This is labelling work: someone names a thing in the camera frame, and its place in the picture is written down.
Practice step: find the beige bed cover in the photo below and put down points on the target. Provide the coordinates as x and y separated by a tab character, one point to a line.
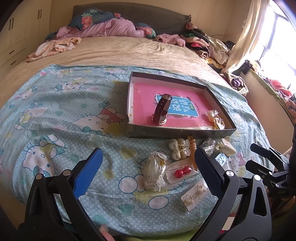
118	51

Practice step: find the cream wardrobe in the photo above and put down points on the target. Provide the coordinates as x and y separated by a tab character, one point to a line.
24	31

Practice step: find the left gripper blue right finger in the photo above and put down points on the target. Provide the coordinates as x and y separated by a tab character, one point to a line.
253	218

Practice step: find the pink fuzzy garment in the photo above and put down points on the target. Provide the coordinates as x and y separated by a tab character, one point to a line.
171	39

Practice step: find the small clear jewelry bag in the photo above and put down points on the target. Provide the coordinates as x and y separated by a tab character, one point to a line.
209	147

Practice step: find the Hello Kitty blue sheet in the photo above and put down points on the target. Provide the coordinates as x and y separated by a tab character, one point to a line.
61	114

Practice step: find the grey cardboard box tray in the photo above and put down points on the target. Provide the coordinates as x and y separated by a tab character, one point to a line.
223	125

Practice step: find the pearl earrings white card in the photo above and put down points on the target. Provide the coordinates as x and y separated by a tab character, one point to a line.
194	196

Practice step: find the maroon leather strap watch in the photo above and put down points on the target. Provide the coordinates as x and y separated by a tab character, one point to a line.
160	114

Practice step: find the small blue box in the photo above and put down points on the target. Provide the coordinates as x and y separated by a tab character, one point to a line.
221	158

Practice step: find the floral dark blue pillow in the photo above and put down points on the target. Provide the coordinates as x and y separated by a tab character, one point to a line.
92	16

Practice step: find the pink book blue label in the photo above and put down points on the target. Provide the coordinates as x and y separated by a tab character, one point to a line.
187	108

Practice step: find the purple crumpled quilt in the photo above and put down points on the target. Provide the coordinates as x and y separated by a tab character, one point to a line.
114	27

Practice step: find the red bead earrings card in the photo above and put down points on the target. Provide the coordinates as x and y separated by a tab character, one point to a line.
179	172

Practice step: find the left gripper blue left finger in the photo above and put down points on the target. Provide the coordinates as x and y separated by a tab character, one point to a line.
54	211

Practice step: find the white clear hair claw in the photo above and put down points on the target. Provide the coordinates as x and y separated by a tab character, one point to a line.
180	148

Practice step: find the yellow rings in bag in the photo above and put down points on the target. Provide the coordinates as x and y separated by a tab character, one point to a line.
215	119

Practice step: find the cream curtain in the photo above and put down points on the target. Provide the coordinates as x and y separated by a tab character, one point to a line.
249	37

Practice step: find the peach crumpled garment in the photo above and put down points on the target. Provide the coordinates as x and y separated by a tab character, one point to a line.
53	47

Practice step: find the basket of clothes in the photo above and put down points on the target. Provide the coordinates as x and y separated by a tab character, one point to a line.
236	82

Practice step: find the dark grey headboard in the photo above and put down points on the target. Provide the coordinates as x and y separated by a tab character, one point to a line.
163	21

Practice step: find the pile of clothes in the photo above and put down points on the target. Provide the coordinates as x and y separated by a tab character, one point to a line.
214	51

